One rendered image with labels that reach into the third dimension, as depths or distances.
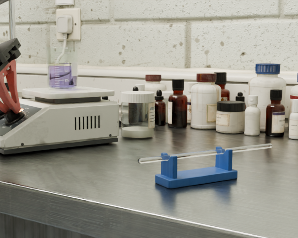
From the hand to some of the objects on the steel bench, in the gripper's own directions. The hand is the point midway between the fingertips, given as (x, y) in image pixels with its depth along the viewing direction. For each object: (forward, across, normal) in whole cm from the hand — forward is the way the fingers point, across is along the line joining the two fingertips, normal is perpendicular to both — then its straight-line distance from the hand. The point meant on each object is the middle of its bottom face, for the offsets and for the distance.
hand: (12, 108), depth 79 cm
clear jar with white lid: (+17, +11, +12) cm, 24 cm away
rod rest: (+11, +27, -15) cm, 33 cm away
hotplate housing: (+10, +1, +4) cm, 10 cm away
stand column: (+15, -28, +42) cm, 52 cm away
